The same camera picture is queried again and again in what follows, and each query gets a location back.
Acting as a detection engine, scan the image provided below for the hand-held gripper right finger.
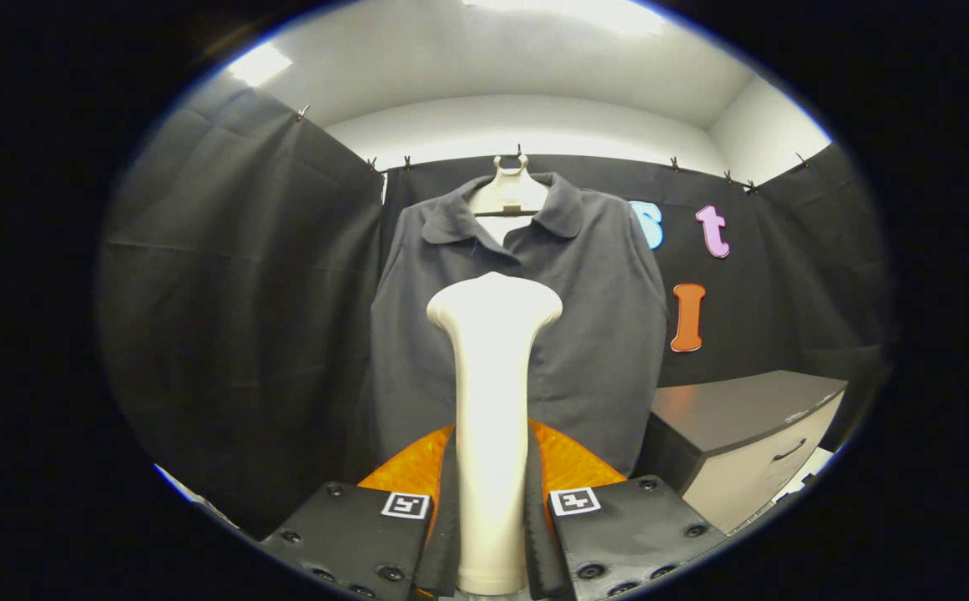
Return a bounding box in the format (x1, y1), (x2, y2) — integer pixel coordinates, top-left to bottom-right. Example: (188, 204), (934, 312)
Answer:
(524, 419), (729, 601)

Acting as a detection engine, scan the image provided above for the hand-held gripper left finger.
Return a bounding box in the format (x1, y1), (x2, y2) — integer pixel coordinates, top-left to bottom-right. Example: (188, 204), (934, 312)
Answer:
(259, 422), (462, 601)

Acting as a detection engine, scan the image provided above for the white garment steamer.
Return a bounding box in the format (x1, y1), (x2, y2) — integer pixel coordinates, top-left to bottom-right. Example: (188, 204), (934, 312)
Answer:
(426, 271), (564, 597)

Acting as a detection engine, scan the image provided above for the dark grey button shirt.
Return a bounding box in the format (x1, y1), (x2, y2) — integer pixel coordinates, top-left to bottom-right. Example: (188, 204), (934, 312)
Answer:
(367, 171), (669, 478)

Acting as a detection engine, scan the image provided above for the cream clothes hanger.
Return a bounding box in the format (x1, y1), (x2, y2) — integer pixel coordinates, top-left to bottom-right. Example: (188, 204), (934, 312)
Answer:
(467, 154), (550, 245)

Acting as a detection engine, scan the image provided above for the grey-topped white drawer cabinet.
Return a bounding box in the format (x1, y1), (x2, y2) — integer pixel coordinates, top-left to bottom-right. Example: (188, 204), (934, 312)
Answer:
(634, 370), (850, 535)

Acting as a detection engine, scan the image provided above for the black backdrop cloth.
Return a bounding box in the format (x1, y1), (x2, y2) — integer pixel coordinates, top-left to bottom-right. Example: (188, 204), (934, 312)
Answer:
(93, 88), (898, 535)

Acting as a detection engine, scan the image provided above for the white sheet with black squares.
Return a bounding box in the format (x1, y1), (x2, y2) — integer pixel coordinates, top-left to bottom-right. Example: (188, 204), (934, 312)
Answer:
(772, 447), (835, 502)

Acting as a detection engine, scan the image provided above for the row of black clips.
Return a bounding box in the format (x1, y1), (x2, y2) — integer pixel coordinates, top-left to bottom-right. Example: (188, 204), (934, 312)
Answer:
(296, 104), (806, 194)

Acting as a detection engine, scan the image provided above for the ceiling strip light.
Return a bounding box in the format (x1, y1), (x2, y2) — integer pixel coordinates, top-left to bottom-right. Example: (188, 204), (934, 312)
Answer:
(225, 42), (293, 87)

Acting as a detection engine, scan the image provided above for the ceiling light panel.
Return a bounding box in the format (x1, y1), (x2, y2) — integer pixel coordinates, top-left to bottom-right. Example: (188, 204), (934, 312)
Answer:
(463, 0), (669, 34)

